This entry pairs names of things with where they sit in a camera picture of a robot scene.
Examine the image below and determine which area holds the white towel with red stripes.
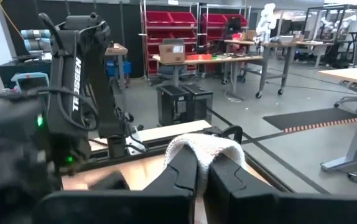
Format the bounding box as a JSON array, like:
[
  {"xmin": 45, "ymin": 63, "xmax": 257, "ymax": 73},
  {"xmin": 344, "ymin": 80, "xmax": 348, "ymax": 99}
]
[{"xmin": 163, "ymin": 133, "xmax": 248, "ymax": 197}]

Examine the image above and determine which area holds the black computer tower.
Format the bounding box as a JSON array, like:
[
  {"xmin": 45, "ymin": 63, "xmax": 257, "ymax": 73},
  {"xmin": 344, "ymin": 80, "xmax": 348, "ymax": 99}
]
[
  {"xmin": 156, "ymin": 84, "xmax": 192, "ymax": 127},
  {"xmin": 182, "ymin": 82, "xmax": 213, "ymax": 124}
]

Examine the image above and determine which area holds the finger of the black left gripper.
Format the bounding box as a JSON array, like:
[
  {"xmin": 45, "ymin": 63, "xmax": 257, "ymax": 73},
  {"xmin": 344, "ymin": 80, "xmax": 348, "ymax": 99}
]
[{"xmin": 88, "ymin": 170, "xmax": 131, "ymax": 191}]

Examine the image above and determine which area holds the white robot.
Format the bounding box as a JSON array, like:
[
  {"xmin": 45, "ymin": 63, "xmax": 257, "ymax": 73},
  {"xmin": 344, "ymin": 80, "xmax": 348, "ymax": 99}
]
[{"xmin": 255, "ymin": 2, "xmax": 278, "ymax": 44}]

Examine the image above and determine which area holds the metal rack with red bins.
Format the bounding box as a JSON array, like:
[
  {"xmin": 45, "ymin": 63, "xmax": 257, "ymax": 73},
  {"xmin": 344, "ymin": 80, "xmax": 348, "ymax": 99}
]
[
  {"xmin": 198, "ymin": 4, "xmax": 251, "ymax": 78},
  {"xmin": 139, "ymin": 0, "xmax": 200, "ymax": 86}
]

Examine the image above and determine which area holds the long wooden workbench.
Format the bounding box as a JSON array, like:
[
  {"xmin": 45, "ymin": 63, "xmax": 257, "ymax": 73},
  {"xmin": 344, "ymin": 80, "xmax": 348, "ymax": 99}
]
[{"xmin": 152, "ymin": 54, "xmax": 264, "ymax": 94}]

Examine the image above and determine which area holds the light blue teach pendant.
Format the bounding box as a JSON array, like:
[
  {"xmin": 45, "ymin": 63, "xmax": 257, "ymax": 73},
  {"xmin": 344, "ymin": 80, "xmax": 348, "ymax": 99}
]
[{"xmin": 10, "ymin": 72, "xmax": 50, "ymax": 91}]

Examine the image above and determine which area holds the wheeled wooden workbench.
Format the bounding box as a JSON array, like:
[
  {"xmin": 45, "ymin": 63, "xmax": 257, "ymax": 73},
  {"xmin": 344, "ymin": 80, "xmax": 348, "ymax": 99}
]
[{"xmin": 223, "ymin": 39, "xmax": 335, "ymax": 100}]

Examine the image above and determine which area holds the black mat orange-striped edge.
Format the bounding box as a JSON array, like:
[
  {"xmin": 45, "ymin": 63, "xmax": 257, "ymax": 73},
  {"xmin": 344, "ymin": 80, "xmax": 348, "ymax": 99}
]
[{"xmin": 262, "ymin": 107, "xmax": 357, "ymax": 134}]

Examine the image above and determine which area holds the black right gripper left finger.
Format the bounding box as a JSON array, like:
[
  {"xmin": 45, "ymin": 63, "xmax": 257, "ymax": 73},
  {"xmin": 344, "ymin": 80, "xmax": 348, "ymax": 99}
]
[{"xmin": 32, "ymin": 144, "xmax": 198, "ymax": 224}]

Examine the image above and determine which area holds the blue plastic bin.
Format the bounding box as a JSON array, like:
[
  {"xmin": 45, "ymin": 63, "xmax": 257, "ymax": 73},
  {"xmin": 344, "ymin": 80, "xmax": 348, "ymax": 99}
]
[{"xmin": 105, "ymin": 59, "xmax": 132, "ymax": 78}]

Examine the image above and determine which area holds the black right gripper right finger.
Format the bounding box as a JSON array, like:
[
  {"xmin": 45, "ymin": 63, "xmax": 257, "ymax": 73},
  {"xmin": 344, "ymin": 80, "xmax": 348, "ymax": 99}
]
[{"xmin": 202, "ymin": 152, "xmax": 357, "ymax": 224}]

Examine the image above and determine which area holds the small wooden stand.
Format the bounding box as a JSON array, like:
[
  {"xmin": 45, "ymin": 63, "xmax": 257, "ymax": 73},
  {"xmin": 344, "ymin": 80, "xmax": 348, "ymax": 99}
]
[{"xmin": 104, "ymin": 42, "xmax": 129, "ymax": 88}]

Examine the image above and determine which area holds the brown cardboard box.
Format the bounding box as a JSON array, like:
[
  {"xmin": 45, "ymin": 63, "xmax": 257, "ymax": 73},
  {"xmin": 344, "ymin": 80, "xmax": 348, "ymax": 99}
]
[{"xmin": 159, "ymin": 39, "xmax": 186, "ymax": 65}]

